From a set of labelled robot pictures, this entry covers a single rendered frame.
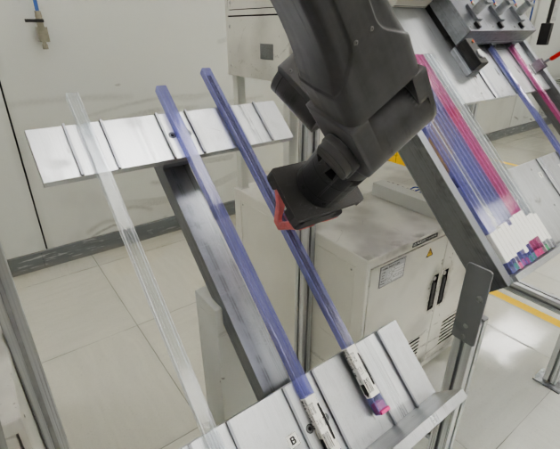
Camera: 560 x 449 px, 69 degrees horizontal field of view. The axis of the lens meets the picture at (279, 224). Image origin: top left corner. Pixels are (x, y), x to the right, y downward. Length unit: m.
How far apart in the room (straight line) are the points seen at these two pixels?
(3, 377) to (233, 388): 0.40
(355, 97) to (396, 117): 0.05
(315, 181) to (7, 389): 0.61
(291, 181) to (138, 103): 1.96
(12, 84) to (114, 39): 0.50
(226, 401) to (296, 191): 0.34
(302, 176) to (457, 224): 0.48
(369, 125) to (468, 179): 0.63
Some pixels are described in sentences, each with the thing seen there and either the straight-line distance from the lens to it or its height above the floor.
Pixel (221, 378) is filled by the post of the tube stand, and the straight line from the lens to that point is 0.61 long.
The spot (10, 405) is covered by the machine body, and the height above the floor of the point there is 0.62.
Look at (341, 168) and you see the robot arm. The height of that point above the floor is 1.04.
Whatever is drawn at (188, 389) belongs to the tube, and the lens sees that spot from 0.43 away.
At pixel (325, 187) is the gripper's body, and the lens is 0.41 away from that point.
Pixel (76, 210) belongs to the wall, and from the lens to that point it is 2.40.
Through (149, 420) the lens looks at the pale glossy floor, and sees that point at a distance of 1.51.
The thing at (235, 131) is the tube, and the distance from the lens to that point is 0.57.
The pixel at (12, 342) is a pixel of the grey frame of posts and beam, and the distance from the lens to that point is 0.93.
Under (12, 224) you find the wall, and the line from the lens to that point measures 2.38.
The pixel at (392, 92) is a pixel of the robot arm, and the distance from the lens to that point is 0.29.
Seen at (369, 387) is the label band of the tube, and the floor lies 0.77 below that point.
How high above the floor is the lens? 1.14
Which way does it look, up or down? 26 degrees down
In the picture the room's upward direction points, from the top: straight up
